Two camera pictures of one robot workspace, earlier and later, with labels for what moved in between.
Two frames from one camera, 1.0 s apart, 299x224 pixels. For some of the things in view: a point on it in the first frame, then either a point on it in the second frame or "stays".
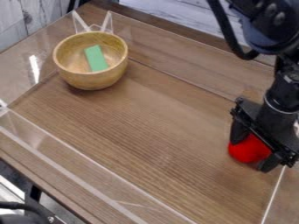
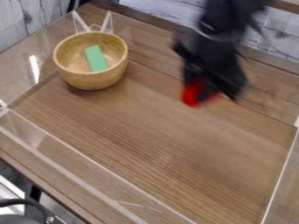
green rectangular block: [96, 58] stays
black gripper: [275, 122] -> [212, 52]
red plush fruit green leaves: [250, 150] -> [191, 94]
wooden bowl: [90, 59] stays
